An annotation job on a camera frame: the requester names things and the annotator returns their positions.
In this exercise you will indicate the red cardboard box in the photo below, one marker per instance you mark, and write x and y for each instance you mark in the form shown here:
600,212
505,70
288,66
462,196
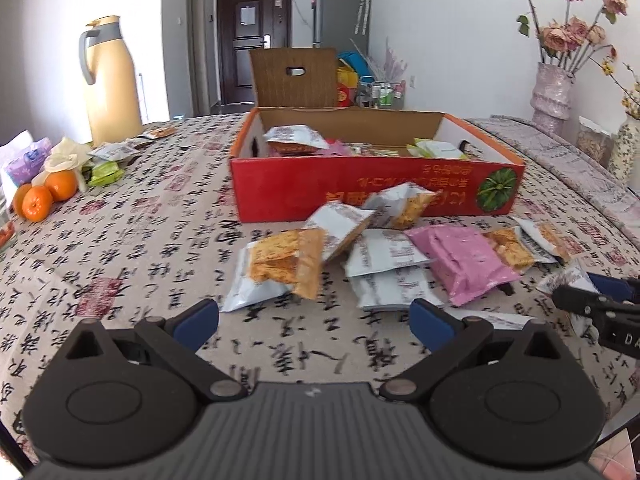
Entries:
310,185

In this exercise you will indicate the paper sheet on door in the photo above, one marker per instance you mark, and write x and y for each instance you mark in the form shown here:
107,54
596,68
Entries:
246,14

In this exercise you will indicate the white folded umbrella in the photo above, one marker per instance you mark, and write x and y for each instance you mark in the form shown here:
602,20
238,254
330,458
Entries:
365,5

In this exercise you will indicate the white side door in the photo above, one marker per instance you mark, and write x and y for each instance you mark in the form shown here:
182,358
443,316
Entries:
197,50

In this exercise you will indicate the purple tissue pack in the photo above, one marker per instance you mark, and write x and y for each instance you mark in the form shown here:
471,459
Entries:
27,162

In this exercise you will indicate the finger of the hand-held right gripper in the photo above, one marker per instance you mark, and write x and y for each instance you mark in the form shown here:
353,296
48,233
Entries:
575,299
620,287

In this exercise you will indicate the glass storage jar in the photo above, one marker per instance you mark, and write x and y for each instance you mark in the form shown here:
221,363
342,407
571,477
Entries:
595,140

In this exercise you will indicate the pink ribbed vase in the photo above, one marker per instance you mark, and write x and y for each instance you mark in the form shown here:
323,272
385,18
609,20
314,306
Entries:
552,95

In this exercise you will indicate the white feather decoration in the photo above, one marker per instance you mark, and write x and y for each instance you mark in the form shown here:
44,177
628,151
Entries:
395,62

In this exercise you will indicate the red gift box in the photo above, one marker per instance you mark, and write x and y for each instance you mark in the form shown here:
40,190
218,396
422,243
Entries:
345,95

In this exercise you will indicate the glass cup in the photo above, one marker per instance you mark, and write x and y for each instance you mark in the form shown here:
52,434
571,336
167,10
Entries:
5,232

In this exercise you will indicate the yellow thermos jug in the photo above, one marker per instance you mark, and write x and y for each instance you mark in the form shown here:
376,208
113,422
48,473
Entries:
112,95

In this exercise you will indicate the green sachets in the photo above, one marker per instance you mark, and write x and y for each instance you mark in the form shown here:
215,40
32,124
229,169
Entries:
105,172

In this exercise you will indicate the light green snack bag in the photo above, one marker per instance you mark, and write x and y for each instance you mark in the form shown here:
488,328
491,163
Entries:
435,149

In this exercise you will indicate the grey refrigerator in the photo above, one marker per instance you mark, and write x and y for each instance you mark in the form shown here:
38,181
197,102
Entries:
340,20

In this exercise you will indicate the orange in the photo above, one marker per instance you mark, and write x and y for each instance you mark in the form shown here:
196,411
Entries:
62,185
19,199
37,205

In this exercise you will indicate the orange-window cracker packet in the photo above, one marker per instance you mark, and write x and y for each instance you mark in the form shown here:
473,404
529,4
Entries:
295,139

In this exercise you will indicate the dried pink rose bouquet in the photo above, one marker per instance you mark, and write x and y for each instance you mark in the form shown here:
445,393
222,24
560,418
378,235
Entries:
565,35

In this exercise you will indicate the yellow bag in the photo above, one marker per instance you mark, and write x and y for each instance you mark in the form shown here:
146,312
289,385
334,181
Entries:
347,77

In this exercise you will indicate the pile of white cracker packets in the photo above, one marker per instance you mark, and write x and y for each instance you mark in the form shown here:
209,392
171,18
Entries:
270,265

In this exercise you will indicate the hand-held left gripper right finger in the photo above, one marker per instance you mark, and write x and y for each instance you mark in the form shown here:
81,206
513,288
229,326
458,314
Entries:
430,322

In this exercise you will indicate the small white sachets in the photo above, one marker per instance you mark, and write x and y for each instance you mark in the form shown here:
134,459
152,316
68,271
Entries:
117,150

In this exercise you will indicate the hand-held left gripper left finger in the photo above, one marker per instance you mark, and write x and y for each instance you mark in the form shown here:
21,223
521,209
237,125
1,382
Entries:
195,322

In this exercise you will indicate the small floral vase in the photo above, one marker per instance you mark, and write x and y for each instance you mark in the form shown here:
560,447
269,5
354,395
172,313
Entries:
627,150

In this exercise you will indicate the small orange sachet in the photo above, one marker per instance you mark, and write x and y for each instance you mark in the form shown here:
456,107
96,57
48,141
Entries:
162,132

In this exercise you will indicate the grey patterned cloth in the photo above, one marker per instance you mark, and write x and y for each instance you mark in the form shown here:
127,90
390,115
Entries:
575,175

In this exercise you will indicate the pink snack packet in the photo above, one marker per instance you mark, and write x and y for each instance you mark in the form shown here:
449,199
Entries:
340,149
470,260

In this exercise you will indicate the dark brown door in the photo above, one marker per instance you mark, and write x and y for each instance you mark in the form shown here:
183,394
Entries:
252,60

